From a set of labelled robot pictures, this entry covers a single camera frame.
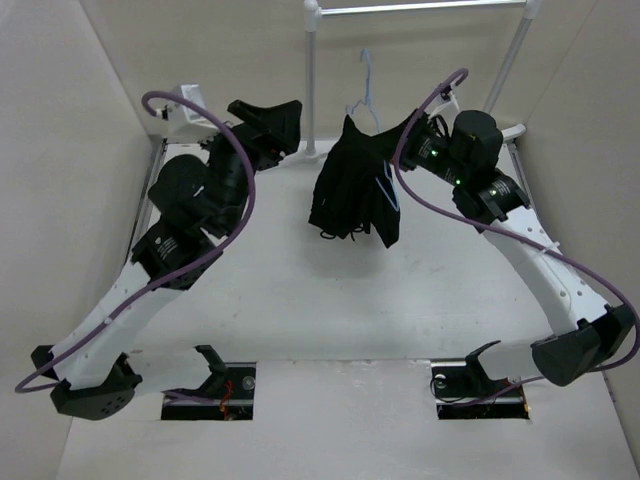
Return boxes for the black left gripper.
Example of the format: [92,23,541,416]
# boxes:
[193,101,301,237]

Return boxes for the light blue wire hanger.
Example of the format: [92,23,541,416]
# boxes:
[345,48,400,213]

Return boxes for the white garment rack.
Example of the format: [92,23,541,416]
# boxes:
[286,1,542,164]

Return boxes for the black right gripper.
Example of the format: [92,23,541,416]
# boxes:
[363,108,472,187]

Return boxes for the black trousers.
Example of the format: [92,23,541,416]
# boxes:
[309,115,406,248]

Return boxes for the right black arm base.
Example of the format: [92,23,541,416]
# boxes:
[429,340,529,420]

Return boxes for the left aluminium table rail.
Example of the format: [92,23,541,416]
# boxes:
[127,135,167,256]

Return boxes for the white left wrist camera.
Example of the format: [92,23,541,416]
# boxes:
[156,84,219,144]

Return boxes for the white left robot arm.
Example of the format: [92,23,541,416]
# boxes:
[31,100,302,421]

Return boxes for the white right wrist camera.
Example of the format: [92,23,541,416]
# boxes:
[429,84,461,119]

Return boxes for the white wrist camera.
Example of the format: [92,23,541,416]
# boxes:
[156,84,219,144]
[429,84,461,119]

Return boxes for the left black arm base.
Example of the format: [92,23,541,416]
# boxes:
[161,345,257,421]

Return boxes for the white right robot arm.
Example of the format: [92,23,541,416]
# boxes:
[393,109,639,396]

